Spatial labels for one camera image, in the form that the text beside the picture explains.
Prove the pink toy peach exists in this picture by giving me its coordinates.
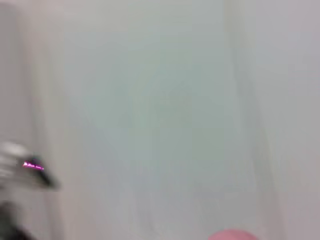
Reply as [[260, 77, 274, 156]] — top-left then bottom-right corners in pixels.
[[208, 228, 259, 240]]

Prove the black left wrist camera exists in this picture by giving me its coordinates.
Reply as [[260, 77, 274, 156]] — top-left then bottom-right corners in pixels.
[[21, 156, 63, 190]]

